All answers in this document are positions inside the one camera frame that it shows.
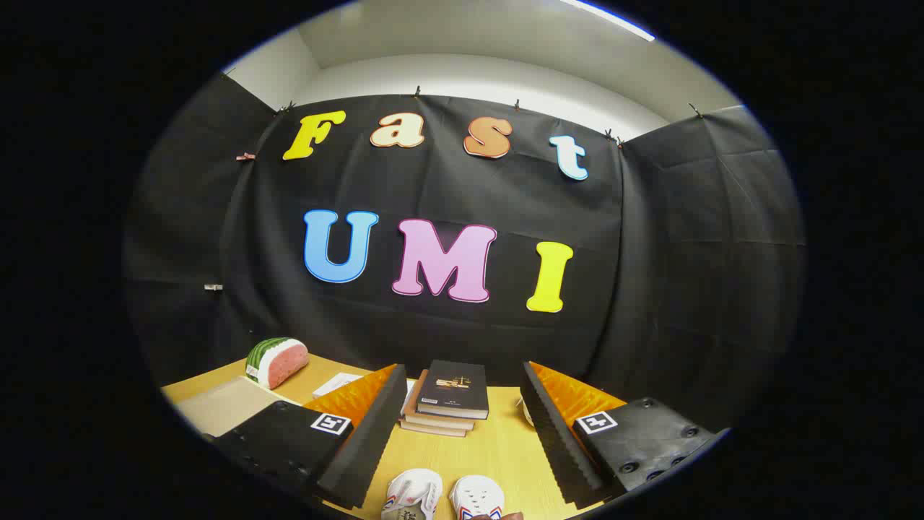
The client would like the watermelon slice plush toy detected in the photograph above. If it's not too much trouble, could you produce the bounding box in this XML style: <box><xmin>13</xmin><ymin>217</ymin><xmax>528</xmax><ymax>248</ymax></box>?
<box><xmin>245</xmin><ymin>337</ymin><xmax>310</xmax><ymax>390</ymax></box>

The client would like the white portrait cover book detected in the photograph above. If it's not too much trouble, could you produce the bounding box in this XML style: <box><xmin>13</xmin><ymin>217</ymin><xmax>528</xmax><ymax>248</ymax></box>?
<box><xmin>313</xmin><ymin>373</ymin><xmax>364</xmax><ymax>399</ymax></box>

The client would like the brown cover book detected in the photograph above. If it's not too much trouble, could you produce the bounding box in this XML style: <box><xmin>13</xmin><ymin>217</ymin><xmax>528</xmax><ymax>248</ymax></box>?
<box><xmin>403</xmin><ymin>370</ymin><xmax>477</xmax><ymax>432</ymax></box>

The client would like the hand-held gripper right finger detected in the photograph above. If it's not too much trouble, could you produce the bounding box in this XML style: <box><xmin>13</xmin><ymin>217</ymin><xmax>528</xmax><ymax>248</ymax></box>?
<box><xmin>521</xmin><ymin>361</ymin><xmax>730</xmax><ymax>510</ymax></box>

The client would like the white canvas shoe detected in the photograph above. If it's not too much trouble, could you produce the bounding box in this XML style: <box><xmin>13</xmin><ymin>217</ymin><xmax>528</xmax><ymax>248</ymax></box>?
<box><xmin>449</xmin><ymin>474</ymin><xmax>506</xmax><ymax>520</ymax></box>
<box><xmin>381</xmin><ymin>468</ymin><xmax>443</xmax><ymax>520</ymax></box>

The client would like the thin brown book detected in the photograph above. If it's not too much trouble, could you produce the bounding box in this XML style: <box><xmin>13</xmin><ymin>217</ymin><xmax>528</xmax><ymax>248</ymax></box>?
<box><xmin>399</xmin><ymin>415</ymin><xmax>468</xmax><ymax>438</ymax></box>

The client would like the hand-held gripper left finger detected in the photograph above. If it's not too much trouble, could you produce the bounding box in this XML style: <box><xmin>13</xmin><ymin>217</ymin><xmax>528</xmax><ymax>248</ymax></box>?
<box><xmin>213</xmin><ymin>363</ymin><xmax>409</xmax><ymax>511</ymax></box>

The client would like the beige fabric storage box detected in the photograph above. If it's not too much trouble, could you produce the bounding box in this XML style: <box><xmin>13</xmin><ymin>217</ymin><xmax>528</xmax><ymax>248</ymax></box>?
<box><xmin>175</xmin><ymin>376</ymin><xmax>300</xmax><ymax>438</ymax></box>

